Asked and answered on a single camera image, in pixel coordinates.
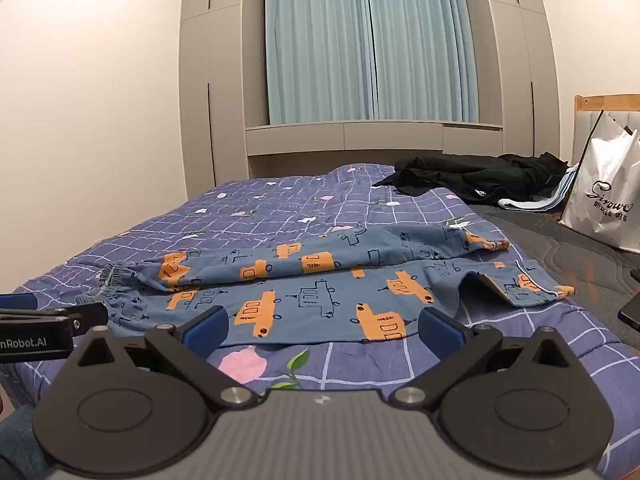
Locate wooden padded headboard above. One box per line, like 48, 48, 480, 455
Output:
572, 92, 640, 166

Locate person's leg in jeans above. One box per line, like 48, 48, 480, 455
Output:
0, 390, 46, 480

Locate blue pants with orange cars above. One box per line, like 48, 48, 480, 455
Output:
75, 224, 576, 348

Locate white shopping bag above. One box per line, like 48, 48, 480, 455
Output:
557, 110, 640, 253

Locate black phone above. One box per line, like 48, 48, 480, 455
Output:
617, 290, 640, 333

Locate grey quilted mattress pad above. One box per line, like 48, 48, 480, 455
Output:
467, 200, 640, 346

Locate light blue curtain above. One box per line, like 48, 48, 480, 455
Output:
264, 0, 481, 126

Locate blue striped cloth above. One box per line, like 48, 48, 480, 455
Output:
497, 162, 581, 211

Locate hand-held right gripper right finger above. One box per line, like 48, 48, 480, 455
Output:
392, 307, 583, 409

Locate purple checked floral quilt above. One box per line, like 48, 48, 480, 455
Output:
0, 162, 640, 411

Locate grey wardrobe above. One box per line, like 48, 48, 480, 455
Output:
179, 0, 266, 196
477, 0, 561, 161

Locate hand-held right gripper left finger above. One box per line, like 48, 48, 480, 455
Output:
65, 305, 256, 411

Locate black jacket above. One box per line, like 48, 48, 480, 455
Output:
372, 151, 571, 207

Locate beige headboard shelf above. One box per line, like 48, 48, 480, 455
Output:
245, 120, 503, 181

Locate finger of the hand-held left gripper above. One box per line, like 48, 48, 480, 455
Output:
0, 304, 110, 336
0, 293, 39, 312

